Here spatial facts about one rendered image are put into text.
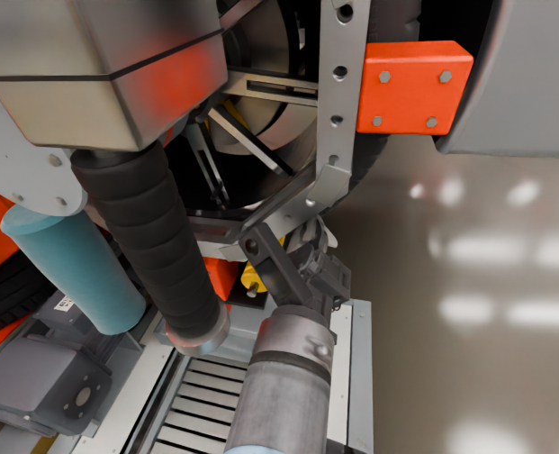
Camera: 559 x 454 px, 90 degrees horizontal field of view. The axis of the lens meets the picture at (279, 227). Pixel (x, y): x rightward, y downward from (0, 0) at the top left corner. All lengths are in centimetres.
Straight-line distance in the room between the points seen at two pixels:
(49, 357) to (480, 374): 113
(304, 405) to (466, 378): 87
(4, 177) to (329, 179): 31
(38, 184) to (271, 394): 27
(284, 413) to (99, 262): 34
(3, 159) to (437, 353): 111
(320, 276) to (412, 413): 71
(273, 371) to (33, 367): 56
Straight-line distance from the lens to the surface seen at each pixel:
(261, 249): 35
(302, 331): 31
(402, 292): 122
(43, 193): 32
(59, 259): 48
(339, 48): 30
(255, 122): 57
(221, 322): 21
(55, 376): 74
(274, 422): 28
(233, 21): 43
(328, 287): 39
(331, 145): 33
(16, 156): 31
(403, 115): 32
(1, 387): 79
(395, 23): 38
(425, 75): 31
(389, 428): 100
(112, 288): 53
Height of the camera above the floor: 94
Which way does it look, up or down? 42 degrees down
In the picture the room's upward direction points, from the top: 5 degrees counter-clockwise
